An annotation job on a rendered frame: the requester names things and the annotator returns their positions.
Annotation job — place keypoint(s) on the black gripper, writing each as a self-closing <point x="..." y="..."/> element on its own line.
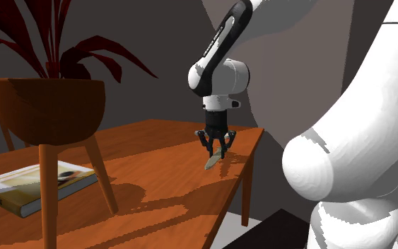
<point x="216" y="123"/>

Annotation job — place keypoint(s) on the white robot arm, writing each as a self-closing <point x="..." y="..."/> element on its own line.
<point x="364" y="131"/>

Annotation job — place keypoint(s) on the orange wooden table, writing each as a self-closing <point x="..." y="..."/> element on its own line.
<point x="171" y="179"/>

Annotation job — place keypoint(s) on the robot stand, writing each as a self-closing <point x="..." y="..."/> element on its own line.
<point x="271" y="231"/>

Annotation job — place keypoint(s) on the red plant in brown planter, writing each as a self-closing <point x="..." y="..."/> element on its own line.
<point x="54" y="110"/>

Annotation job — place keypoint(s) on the yellow white book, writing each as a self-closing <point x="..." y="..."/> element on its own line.
<point x="16" y="193"/>

